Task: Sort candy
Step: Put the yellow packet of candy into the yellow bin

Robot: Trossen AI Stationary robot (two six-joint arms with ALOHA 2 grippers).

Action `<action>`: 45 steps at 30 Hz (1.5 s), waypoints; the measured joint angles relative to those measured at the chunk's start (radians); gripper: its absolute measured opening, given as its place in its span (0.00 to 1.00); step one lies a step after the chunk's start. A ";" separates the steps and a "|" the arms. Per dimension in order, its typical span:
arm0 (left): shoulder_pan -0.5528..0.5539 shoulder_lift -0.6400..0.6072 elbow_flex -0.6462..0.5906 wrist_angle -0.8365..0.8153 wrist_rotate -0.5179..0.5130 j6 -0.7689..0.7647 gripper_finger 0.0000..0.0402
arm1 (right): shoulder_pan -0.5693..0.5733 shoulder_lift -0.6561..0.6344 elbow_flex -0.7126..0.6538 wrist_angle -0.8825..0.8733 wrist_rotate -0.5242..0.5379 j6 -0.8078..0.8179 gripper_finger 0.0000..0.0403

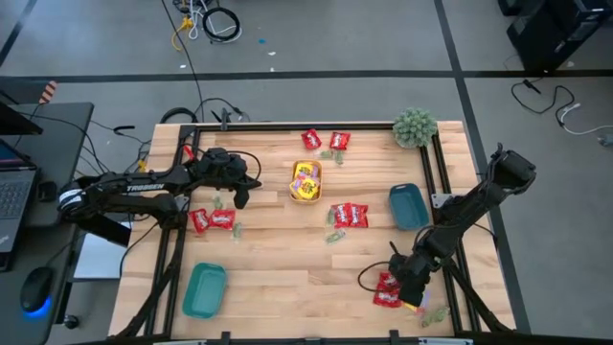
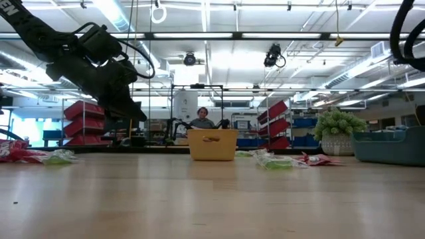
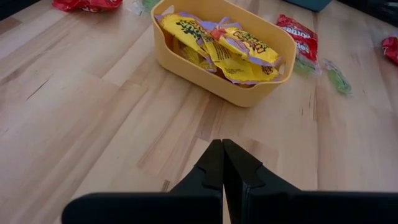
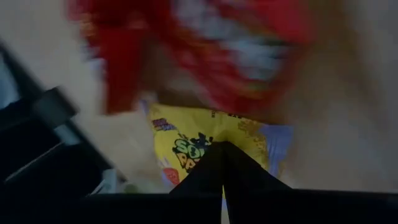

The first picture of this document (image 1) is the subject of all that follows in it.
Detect long black floor cable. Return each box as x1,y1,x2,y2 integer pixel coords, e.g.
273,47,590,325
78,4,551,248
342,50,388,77
160,0,206,124

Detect thin black cable arc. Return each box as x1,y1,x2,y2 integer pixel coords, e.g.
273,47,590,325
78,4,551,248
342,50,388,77
193,97,251,124

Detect green artificial potted plant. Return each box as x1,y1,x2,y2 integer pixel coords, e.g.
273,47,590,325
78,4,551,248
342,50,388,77
391,106,439,150

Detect black computer tower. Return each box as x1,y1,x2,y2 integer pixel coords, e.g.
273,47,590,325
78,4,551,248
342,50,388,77
497,0,613,74

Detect black flat display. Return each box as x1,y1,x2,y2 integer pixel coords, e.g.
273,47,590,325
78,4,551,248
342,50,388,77
0,101,44,137

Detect grey mounting plate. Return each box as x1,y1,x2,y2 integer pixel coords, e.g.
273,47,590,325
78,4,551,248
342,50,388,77
430,192,454,210

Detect black computer mouse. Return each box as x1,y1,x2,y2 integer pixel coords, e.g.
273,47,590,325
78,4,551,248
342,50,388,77
18,265,56,315

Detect thick black cable loop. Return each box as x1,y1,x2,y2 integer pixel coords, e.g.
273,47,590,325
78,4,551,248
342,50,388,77
159,106,199,125

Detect white cable with plug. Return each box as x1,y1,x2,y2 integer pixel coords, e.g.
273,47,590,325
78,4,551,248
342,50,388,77
558,102,613,137

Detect white board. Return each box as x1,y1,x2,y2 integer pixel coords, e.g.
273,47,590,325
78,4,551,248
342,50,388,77
73,233,134,281

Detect black desk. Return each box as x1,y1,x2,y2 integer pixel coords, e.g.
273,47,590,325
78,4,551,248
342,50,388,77
0,101,133,345

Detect black cable with plug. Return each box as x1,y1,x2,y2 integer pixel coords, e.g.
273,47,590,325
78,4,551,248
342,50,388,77
510,78,577,127

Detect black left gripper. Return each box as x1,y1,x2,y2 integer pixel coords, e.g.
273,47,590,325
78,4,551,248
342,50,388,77
194,146,263,211

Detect yellow floor cable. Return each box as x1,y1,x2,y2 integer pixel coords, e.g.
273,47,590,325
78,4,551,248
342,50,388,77
170,15,195,53

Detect orange black striped marker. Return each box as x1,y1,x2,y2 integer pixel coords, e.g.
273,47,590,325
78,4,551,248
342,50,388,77
37,80,59,105

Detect white floor cable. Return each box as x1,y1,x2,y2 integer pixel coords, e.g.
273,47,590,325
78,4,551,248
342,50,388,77
187,0,243,45

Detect teal green plastic bin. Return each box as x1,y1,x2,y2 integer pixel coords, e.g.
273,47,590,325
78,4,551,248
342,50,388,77
181,262,228,320

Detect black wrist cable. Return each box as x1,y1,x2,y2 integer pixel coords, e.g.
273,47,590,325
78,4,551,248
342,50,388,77
356,261,399,293
228,149,263,182

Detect small black box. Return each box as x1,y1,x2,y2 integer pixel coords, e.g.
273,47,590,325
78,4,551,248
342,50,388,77
36,180,58,203

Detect yellow plastic bin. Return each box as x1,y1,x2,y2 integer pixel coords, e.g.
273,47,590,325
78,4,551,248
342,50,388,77
288,158,324,205

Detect black laptop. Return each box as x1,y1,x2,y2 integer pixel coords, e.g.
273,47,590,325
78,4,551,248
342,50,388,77
0,138,39,272

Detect coiled black cable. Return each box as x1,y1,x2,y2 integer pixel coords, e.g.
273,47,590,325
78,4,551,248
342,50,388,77
201,6,242,44

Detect dark blue plastic bin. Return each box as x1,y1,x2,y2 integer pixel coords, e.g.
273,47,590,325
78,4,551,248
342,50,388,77
388,182,431,232

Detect yellow candy pack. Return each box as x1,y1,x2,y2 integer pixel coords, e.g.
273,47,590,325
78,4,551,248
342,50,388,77
295,177,321,200
295,161,321,181
404,289,431,316

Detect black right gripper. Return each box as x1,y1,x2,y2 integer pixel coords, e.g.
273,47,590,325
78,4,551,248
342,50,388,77
387,251,435,309

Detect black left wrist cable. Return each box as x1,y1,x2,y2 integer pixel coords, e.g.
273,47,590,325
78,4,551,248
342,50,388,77
228,149,263,182

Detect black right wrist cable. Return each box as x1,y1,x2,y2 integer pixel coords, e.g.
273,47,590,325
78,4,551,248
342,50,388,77
356,261,399,293

